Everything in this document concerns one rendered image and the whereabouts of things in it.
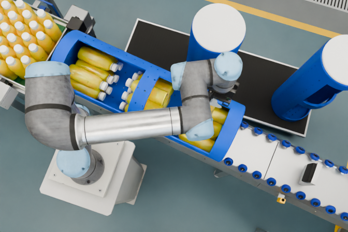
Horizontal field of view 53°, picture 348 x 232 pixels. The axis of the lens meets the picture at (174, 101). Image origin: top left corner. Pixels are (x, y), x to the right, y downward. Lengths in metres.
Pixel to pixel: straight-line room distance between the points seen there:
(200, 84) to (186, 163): 1.78
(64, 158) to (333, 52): 1.39
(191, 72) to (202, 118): 0.13
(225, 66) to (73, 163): 0.67
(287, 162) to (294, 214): 1.03
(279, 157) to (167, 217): 1.13
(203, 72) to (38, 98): 0.43
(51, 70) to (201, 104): 0.40
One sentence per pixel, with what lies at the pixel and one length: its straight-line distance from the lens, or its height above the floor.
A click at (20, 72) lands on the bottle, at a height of 1.00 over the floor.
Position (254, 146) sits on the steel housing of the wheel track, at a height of 0.93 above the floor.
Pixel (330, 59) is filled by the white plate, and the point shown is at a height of 1.04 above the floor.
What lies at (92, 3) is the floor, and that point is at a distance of 3.15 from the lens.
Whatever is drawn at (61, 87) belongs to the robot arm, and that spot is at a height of 1.79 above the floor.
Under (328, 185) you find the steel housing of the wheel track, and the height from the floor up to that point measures 0.93.
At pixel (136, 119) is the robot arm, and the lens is 0.89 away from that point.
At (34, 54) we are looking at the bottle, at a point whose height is 1.06.
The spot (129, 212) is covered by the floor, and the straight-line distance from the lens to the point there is 2.67.
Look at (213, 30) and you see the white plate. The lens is 1.83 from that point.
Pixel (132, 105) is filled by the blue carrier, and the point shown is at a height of 1.20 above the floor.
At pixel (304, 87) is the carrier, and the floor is 0.75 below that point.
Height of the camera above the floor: 2.66
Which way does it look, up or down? 75 degrees down
